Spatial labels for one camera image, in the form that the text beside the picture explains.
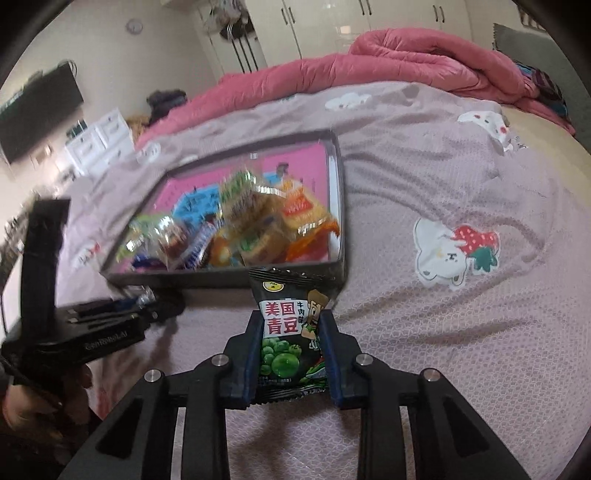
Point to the beige bed sheet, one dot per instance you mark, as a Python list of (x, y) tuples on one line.
[(545, 124)]

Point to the round wall clock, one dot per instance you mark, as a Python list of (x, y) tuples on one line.
[(135, 26)]

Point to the brown chocolate bar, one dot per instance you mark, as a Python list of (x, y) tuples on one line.
[(198, 244)]

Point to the blue biscuit packet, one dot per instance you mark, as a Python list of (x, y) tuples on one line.
[(147, 262)]

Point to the dark teal box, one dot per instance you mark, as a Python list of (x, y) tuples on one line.
[(78, 129)]

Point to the brown candy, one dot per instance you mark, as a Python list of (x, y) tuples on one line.
[(175, 242)]

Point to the white glossy wardrobe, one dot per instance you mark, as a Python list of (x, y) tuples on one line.
[(323, 23)]

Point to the pile of dark clothes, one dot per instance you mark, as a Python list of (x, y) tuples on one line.
[(166, 104)]

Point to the pink quilt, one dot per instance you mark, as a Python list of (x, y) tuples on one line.
[(392, 64)]

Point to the blossom wall painting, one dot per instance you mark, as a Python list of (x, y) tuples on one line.
[(531, 16)]

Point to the yellow fuzzy blanket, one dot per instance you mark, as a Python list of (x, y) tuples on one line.
[(138, 127)]

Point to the hanging hats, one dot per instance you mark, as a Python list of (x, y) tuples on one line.
[(233, 27)]

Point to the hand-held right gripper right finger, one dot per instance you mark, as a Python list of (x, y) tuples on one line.
[(334, 369)]

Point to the folded colourful clothes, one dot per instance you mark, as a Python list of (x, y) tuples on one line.
[(545, 83)]

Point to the person's left hand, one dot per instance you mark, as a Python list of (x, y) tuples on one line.
[(23, 408)]

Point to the golden snack packet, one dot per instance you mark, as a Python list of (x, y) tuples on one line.
[(221, 251)]

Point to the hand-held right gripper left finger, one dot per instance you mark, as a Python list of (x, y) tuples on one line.
[(249, 369)]

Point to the small clear candy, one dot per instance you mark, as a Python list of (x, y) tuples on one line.
[(147, 297)]

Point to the black wall television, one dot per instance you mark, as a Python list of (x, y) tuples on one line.
[(41, 115)]

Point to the yellow strips snack packet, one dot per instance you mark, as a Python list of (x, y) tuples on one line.
[(240, 203)]

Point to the white drawer cabinet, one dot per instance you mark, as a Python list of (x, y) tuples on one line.
[(99, 143)]

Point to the dark grey shallow box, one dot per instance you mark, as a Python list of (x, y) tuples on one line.
[(207, 278)]

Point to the grey padded headboard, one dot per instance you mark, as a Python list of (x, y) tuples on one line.
[(531, 46)]

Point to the round cake with green label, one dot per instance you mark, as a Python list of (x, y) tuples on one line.
[(268, 244)]

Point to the black green pea packet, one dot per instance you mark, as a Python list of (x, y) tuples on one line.
[(286, 323)]

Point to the orange biscuit packet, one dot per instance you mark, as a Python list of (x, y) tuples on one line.
[(300, 207)]

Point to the pink book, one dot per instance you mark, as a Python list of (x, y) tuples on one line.
[(309, 161)]

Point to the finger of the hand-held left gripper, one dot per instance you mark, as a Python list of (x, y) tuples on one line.
[(161, 314), (124, 304)]

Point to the wall socket plate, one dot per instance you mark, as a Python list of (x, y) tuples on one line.
[(42, 154)]

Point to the light green snack packet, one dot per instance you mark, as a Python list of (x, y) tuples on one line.
[(138, 235)]

